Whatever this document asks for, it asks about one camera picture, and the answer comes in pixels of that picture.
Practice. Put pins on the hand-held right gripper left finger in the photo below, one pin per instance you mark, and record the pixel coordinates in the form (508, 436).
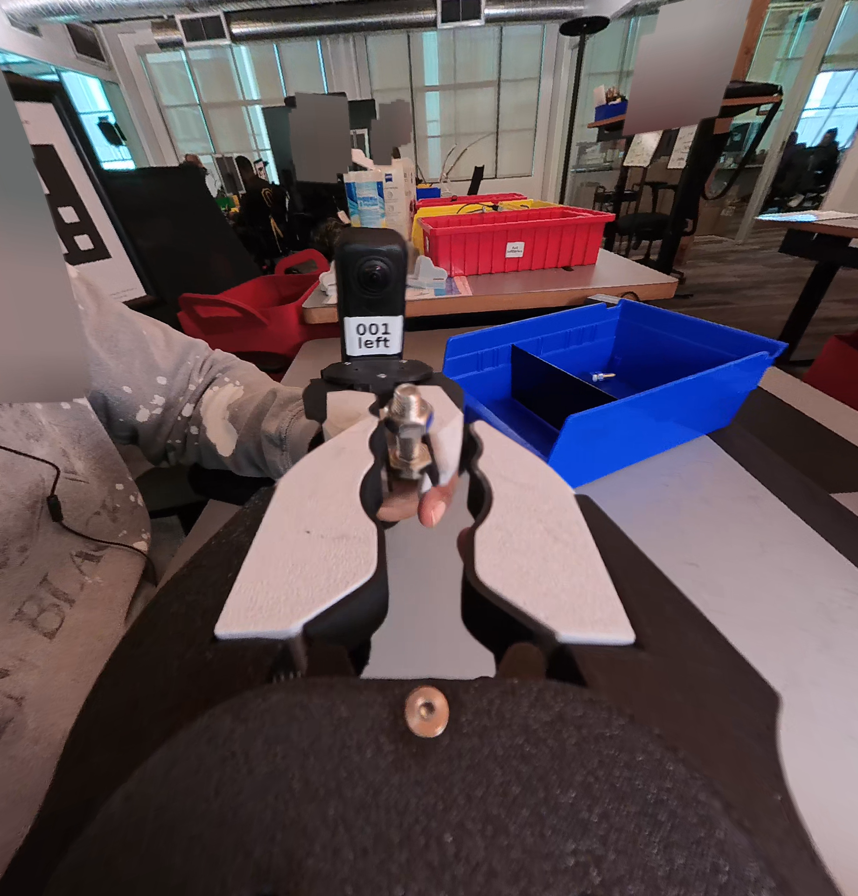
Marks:
(303, 553)

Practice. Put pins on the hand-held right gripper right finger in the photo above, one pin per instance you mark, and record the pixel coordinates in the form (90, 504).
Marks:
(548, 560)

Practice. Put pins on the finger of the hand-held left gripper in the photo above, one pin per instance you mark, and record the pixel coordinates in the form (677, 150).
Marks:
(448, 434)
(352, 416)

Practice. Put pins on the silver hex nut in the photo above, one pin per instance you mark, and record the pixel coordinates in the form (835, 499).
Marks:
(406, 462)

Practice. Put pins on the blue plastic bin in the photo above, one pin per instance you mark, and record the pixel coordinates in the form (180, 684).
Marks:
(646, 434)

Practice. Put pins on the person's left forearm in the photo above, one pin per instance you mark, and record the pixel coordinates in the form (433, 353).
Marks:
(191, 399)

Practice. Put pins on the person's left hand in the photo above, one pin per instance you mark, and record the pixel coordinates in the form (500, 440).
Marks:
(436, 507)

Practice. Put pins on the person's right hand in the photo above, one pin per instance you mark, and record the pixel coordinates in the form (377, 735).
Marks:
(465, 549)

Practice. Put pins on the small white blue object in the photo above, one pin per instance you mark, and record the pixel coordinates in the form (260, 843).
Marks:
(429, 273)

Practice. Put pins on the blue-white wipes tub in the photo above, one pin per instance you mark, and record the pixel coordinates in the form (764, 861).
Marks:
(364, 203)

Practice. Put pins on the white box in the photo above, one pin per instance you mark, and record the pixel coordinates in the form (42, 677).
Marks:
(399, 196)

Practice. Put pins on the black bin divider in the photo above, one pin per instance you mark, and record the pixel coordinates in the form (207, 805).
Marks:
(555, 392)

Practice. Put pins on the black partition panel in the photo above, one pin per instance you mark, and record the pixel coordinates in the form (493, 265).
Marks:
(170, 231)

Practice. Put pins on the black framed marker board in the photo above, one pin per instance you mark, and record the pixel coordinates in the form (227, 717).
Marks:
(72, 210)

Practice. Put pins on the black floor lamp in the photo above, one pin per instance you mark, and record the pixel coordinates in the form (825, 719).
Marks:
(584, 24)

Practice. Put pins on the silver air duct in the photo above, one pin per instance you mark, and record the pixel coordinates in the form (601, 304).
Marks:
(331, 17)

